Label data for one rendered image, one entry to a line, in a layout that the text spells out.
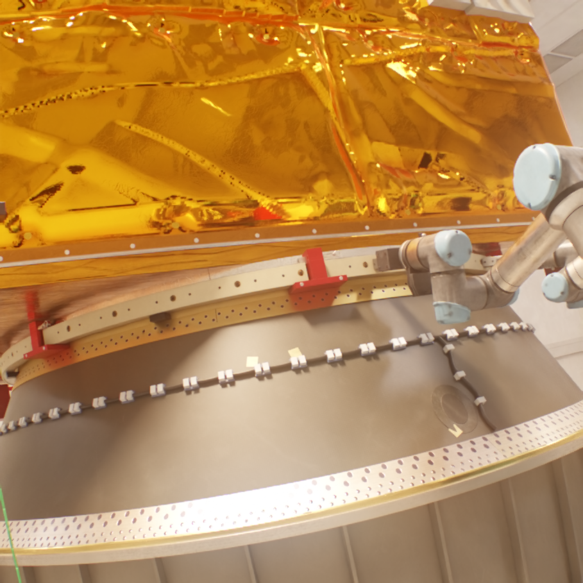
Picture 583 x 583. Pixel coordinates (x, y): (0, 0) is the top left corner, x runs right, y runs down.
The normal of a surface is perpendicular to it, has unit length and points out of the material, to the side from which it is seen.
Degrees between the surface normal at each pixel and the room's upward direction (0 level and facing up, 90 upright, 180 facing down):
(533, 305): 90
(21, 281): 90
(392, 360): 62
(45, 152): 99
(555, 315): 90
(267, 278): 90
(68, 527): 43
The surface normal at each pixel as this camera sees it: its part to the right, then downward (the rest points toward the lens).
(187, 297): -0.09, -0.16
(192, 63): 0.43, -0.40
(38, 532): -0.48, -0.74
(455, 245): 0.43, -0.07
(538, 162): -0.92, 0.02
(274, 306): 0.00, -0.63
